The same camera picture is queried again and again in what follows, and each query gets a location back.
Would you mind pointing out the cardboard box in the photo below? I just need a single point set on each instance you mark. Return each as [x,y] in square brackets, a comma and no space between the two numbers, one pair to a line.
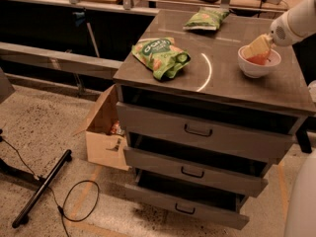
[104,144]

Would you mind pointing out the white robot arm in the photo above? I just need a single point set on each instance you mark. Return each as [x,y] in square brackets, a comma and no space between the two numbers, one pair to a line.
[295,25]

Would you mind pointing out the grey drawer cabinet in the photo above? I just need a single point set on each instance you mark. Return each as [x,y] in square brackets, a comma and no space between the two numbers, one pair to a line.
[213,87]

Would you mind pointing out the green chip bag back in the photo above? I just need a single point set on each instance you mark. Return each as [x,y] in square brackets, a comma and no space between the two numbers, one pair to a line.
[209,19]

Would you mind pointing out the red apple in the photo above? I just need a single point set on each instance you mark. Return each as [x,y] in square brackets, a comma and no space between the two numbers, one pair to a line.
[257,58]

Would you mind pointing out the top grey drawer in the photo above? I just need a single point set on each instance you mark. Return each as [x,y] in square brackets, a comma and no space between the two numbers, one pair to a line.
[204,134]

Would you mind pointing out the middle grey drawer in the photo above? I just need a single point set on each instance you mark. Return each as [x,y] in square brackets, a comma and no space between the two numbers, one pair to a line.
[229,181]

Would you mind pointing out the green chip bag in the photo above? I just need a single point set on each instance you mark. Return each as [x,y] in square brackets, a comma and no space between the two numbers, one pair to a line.
[161,56]
[209,19]

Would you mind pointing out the white ceramic bowl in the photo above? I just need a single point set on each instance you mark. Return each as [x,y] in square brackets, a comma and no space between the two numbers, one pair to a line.
[254,70]

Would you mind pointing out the grey drawer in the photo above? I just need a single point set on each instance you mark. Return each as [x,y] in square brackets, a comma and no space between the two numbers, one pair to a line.
[189,208]
[204,134]
[229,181]

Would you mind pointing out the black stand leg bar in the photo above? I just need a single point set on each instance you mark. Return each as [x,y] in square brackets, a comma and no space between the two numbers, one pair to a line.
[23,216]

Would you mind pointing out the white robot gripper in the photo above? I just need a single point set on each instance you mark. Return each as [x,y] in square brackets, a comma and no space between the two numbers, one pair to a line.
[278,34]

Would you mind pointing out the bottom grey drawer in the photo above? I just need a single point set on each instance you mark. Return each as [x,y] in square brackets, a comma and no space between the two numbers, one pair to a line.
[189,208]

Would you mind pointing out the grey metal railing beam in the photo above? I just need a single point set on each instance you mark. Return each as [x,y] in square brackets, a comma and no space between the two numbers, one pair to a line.
[57,60]

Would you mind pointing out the green chip bag front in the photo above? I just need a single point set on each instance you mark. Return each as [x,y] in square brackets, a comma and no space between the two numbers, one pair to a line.
[161,56]

